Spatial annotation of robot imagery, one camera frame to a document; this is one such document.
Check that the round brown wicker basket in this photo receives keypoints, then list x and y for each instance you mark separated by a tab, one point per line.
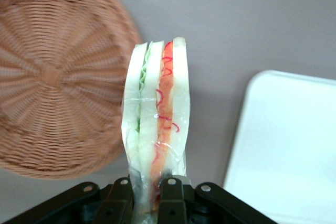
52	77

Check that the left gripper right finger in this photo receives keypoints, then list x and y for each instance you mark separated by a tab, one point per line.
173	203

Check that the triangle sandwich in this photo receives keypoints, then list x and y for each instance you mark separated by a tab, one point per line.
147	103

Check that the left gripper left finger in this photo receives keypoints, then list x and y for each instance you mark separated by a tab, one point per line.
115	203

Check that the cream plastic tray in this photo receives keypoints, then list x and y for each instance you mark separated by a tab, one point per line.
288	142

